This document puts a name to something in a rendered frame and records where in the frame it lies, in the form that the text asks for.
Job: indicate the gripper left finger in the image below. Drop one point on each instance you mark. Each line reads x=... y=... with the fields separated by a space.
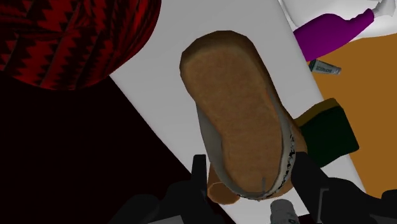
x=198 y=173

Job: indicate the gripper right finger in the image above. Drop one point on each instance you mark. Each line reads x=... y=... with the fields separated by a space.
x=313 y=183

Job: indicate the small grey cylinder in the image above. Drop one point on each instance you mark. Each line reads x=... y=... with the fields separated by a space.
x=283 y=211

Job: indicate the dark green yellow sponge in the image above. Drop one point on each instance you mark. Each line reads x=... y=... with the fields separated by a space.
x=328 y=133

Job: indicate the brown bread loaf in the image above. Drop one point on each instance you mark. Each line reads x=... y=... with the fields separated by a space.
x=238 y=118

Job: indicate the grey tube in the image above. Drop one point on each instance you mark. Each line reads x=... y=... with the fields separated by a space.
x=325 y=67

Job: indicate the purple bottle with white cap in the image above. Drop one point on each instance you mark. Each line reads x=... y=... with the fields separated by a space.
x=325 y=32

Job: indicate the white rounded basin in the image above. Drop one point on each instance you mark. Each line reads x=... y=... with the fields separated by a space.
x=304 y=11

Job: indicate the red patterned robot stand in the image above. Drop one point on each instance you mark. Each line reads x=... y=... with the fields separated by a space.
x=62 y=40

